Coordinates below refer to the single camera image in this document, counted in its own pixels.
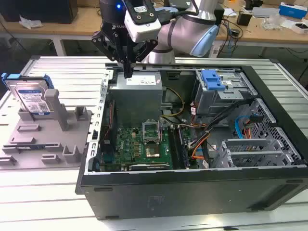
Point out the black open PC case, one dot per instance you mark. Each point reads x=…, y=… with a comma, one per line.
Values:
x=168, y=197

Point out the metal disk bay cage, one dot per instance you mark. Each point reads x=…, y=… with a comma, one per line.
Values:
x=250, y=144

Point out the green motherboard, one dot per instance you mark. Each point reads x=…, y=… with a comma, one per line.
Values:
x=130, y=146

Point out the black graphics card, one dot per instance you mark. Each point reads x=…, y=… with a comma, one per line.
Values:
x=149, y=167

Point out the white open box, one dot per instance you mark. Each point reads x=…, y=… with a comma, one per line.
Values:
x=299, y=27

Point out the wooden workbench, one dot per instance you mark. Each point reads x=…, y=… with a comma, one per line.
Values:
x=84, y=26

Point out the metal optical drive cage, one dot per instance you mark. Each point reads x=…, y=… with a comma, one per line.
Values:
x=216, y=98

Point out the CPU socket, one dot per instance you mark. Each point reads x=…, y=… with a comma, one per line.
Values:
x=152, y=151

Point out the hard disk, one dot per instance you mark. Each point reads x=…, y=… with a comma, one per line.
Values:
x=29, y=96

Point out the small black box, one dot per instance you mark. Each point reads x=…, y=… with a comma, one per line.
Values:
x=244, y=18

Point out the crumpled white plastic bag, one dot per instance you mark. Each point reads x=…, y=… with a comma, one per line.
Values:
x=30, y=22

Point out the blue cardboard box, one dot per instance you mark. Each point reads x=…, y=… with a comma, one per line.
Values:
x=293, y=9

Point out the blue plastic drive latch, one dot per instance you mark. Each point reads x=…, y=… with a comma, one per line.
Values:
x=211, y=79

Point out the black tower computer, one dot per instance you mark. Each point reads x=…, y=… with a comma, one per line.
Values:
x=220, y=14

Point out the black RAM stick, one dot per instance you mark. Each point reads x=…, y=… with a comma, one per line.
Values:
x=183, y=146

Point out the clear plastic bag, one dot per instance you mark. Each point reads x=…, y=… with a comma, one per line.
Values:
x=272, y=22

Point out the grey power supply unit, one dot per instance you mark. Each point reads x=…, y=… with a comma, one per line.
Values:
x=134, y=101

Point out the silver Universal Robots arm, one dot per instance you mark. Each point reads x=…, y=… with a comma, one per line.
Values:
x=183, y=31

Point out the flat grey device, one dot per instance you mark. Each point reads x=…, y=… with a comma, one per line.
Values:
x=264, y=12

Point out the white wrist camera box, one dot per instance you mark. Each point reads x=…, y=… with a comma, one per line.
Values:
x=142, y=24

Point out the RAM stick with blue label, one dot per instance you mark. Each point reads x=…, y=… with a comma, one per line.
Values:
x=26, y=147

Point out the RAM slot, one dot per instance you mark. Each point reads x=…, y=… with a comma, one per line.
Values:
x=172, y=146

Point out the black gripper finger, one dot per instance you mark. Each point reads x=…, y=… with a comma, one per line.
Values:
x=102, y=42
x=146, y=49

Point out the grey parts rack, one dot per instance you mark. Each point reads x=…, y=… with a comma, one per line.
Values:
x=48, y=139

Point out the large black box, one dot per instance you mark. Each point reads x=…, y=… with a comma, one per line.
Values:
x=48, y=12

